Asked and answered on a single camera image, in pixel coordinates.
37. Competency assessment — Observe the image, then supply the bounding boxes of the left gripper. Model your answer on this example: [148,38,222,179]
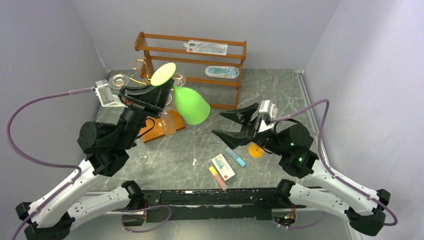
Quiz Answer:
[118,78,178,149]

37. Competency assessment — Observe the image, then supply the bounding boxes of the clear champagne flute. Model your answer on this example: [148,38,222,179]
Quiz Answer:
[160,94,176,136]

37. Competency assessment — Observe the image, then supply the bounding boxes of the orange plastic goblet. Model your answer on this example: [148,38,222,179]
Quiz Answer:
[248,143,265,158]

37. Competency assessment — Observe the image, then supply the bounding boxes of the green plastic goblet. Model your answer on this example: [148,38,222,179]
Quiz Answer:
[150,62,211,126]

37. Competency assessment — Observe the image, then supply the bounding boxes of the clear wine glass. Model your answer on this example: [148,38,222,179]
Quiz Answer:
[172,72,187,87]
[108,73,130,90]
[132,152,148,166]

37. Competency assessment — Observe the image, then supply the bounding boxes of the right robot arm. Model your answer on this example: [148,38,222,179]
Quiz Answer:
[213,100,391,237]

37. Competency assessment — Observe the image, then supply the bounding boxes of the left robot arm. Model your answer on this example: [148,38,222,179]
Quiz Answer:
[16,79,174,240]

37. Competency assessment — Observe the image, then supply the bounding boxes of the blue marker pen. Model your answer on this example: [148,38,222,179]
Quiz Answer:
[225,147,247,168]

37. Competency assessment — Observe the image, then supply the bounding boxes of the small white teal box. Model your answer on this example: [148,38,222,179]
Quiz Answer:
[211,154,236,181]

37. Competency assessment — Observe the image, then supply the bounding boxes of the yellow pink marker pen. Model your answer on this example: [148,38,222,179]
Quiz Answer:
[208,166,228,191]

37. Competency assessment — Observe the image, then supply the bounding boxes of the blue packaged item lower shelf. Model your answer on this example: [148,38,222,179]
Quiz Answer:
[204,66,240,79]

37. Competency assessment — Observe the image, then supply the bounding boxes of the wooden two-tier shelf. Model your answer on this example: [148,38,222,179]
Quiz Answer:
[134,31,247,110]

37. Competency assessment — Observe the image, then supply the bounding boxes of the packaged item top shelf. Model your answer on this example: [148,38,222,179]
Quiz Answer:
[183,40,228,56]

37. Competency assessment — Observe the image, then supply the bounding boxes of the gold wire wine glass rack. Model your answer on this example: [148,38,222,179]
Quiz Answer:
[120,62,186,143]

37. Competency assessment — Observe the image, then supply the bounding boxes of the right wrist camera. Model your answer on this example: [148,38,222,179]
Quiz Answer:
[258,100,278,133]

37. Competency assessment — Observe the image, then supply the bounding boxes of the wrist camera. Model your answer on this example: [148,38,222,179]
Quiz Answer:
[258,100,278,133]
[94,79,124,107]

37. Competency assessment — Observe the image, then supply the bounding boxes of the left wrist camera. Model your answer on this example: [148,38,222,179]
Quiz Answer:
[94,79,124,107]

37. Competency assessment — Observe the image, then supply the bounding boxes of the black base frame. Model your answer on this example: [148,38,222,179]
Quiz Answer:
[123,179,295,221]

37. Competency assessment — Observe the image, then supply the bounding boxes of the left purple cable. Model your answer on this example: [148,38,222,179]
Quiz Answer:
[5,86,98,240]

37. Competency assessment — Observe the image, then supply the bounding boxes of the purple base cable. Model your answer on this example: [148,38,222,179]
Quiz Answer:
[120,204,173,233]

